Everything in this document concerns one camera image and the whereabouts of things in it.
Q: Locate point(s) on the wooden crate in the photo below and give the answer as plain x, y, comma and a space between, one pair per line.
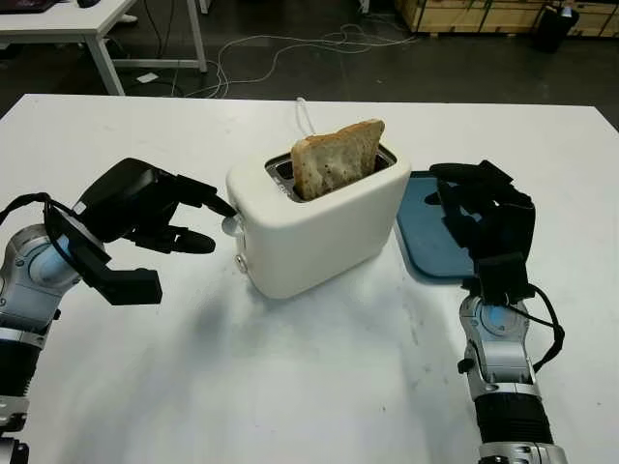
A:
474, 14

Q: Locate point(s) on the white paper slip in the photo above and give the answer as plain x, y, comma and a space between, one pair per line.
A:
147, 77

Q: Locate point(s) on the blue plastic tray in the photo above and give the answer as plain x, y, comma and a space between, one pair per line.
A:
421, 227

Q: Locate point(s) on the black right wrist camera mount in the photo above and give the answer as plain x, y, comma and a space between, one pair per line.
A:
503, 280

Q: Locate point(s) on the black computer mouse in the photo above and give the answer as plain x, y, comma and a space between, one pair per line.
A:
88, 3

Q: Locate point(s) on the dark laptop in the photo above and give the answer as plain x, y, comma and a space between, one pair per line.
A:
24, 5

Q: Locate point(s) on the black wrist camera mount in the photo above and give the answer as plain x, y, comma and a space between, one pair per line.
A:
126, 285
503, 280

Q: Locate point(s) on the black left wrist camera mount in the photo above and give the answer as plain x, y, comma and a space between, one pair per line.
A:
126, 285

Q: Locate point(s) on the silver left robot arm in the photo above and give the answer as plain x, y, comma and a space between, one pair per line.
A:
24, 299

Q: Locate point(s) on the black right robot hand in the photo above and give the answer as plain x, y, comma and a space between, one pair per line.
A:
498, 217

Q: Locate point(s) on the white office desk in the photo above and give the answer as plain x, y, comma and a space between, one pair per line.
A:
97, 19

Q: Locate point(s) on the toasted bread slice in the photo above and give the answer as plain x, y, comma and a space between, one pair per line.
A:
333, 159

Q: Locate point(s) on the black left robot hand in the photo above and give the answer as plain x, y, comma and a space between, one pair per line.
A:
126, 198

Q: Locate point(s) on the white toaster lever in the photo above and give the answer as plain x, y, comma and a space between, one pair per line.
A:
232, 226

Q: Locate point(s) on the black waste bin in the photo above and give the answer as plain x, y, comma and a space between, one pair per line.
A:
553, 26

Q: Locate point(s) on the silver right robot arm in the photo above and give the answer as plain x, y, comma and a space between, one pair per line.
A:
503, 367

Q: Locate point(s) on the white two-slot toaster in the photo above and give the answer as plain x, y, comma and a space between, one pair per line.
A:
314, 246

